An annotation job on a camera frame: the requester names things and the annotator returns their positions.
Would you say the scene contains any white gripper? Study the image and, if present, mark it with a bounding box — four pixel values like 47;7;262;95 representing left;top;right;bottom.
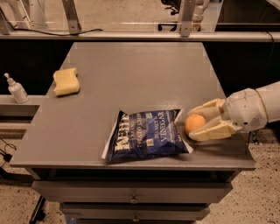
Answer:
187;88;268;142

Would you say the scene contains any orange fruit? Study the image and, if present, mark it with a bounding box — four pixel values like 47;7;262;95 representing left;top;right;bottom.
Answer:
185;115;206;134

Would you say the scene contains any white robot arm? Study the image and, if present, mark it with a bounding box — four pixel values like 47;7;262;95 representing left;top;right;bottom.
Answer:
187;81;280;142

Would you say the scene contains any blue chip bag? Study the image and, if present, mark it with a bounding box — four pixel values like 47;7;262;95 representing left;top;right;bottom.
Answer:
101;109;193;161

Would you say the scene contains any top drawer knob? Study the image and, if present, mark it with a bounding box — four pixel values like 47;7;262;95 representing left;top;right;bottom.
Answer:
129;195;138;204

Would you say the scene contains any drawer knob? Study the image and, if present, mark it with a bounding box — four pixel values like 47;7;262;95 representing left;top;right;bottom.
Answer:
132;215;140;222
129;195;138;204

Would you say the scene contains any lower drawer knob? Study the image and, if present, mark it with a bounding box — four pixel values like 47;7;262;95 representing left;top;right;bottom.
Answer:
132;215;140;222

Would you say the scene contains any yellow sponge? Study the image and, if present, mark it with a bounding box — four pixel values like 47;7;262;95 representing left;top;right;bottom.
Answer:
53;67;81;96

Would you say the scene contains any grey drawer cabinet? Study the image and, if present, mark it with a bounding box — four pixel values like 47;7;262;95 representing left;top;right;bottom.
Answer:
11;42;255;224

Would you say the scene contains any white pump bottle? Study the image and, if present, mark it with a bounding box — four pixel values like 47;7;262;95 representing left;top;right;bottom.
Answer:
4;73;29;104

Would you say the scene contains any black cable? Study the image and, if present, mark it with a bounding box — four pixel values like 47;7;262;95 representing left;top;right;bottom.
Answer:
0;7;104;37

